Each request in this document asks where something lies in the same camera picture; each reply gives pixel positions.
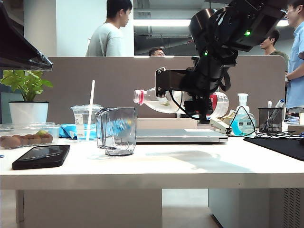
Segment clear plastic fruit container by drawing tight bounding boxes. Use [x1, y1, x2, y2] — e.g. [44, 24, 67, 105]
[0, 122, 61, 150]

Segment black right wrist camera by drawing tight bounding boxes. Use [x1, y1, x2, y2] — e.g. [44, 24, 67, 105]
[155, 67, 190, 98]

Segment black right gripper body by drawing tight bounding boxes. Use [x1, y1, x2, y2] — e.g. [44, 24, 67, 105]
[180, 62, 225, 95]

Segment brown kiwi fruit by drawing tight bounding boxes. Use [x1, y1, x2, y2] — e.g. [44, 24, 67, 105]
[41, 133, 54, 144]
[0, 135, 21, 149]
[26, 134, 43, 145]

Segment long ceiling light strip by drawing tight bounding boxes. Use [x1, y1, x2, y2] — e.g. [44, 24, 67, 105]
[133, 19, 289, 27]

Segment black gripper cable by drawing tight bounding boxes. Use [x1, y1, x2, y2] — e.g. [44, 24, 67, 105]
[169, 91, 202, 120]

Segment green leafy plant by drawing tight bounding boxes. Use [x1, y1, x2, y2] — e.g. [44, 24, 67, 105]
[0, 70, 54, 103]

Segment person in grey shirt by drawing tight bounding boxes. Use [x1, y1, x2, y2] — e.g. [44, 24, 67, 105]
[85, 0, 133, 57]

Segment yellow snack wrapper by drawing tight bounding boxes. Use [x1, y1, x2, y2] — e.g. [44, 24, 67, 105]
[222, 109, 237, 122]

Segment beige stapler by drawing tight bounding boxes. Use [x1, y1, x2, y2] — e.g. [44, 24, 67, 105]
[209, 117, 229, 136]

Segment seated person with glasses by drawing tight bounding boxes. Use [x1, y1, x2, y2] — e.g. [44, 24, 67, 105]
[149, 47, 166, 57]

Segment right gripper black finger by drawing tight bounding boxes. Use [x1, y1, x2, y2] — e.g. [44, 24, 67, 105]
[199, 94, 213, 124]
[184, 99, 201, 117]

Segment clear plastic lidded cup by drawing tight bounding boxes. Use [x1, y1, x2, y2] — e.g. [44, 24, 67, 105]
[70, 105, 105, 143]

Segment black mouse mat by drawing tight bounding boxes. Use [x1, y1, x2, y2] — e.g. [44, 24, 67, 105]
[243, 137, 304, 162]

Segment person in light blue shirt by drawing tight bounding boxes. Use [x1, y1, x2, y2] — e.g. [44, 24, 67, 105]
[285, 0, 304, 110]

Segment white desk support panel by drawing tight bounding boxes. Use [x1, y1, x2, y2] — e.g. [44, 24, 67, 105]
[15, 189, 163, 228]

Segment silver closed laptop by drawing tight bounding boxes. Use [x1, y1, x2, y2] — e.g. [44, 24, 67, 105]
[135, 128, 228, 144]

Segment black mesh pen holder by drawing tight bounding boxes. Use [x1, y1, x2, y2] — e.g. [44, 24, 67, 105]
[257, 108, 285, 133]

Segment black smartphone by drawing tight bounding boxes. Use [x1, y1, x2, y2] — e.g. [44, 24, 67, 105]
[11, 145, 71, 171]

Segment transparent grey square mug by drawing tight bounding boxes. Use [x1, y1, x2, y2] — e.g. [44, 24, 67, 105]
[95, 107, 137, 157]

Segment brown desk divider panel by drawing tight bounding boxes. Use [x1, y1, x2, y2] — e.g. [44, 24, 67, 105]
[28, 56, 285, 125]

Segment brown flat box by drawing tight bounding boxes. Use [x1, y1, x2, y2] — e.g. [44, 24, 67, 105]
[287, 125, 304, 135]

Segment blue hand sanitizer pump bottle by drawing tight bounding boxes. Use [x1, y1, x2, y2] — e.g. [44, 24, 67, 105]
[229, 93, 256, 137]

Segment white drinking straw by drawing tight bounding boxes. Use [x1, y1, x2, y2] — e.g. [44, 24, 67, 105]
[85, 80, 95, 142]

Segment blue plastic bag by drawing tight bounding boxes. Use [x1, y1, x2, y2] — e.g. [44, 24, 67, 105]
[58, 123, 80, 141]

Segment clear mineral water bottle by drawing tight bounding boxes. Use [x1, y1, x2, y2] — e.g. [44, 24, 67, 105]
[133, 87, 230, 119]

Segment person in dark green shirt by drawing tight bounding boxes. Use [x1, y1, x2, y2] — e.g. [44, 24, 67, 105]
[260, 28, 290, 72]

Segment blue printed papers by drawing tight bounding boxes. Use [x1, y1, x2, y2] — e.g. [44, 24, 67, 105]
[284, 115, 304, 124]

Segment grey under-desk cabinet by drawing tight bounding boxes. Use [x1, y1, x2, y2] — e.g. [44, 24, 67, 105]
[208, 189, 304, 228]

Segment beige flat box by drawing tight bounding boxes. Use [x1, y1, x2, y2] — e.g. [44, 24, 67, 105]
[136, 118, 198, 130]

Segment white plant pot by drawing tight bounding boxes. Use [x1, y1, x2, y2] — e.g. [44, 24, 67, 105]
[9, 101, 49, 125]

